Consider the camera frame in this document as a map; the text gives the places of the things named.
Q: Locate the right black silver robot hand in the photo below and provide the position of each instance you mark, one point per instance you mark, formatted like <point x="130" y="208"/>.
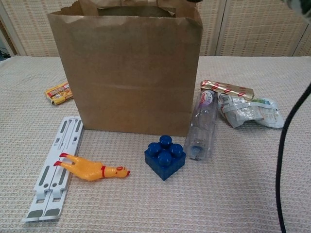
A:
<point x="194" y="1"/>

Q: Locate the gold red packet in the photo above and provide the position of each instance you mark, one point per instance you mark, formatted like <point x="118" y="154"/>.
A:
<point x="228" y="88"/>

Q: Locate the white green packet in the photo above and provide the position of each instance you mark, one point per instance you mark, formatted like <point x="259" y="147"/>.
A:
<point x="252" y="111"/>

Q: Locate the transparent plastic bottle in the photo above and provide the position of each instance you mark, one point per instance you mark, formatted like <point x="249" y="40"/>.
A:
<point x="202" y="126"/>

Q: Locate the brown paper bag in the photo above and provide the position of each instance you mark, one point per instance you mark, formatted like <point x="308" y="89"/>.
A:
<point x="131" y="72"/>

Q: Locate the yellow candy packet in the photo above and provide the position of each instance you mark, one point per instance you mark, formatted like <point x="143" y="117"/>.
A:
<point x="59" y="93"/>

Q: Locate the woven folding screen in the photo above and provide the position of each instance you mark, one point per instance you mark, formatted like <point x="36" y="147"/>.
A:
<point x="255" y="29"/>

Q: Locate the blue building block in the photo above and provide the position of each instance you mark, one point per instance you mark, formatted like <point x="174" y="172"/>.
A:
<point x="165" y="165"/>

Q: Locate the beige woven tablecloth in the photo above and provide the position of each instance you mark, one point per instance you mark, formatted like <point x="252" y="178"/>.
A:
<point x="218" y="182"/>

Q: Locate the yellow rubber chicken toy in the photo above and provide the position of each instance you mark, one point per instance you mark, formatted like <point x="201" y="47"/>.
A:
<point x="90" y="168"/>

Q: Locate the white folding laptop stand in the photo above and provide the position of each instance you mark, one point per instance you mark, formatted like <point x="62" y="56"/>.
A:
<point x="58" y="145"/>

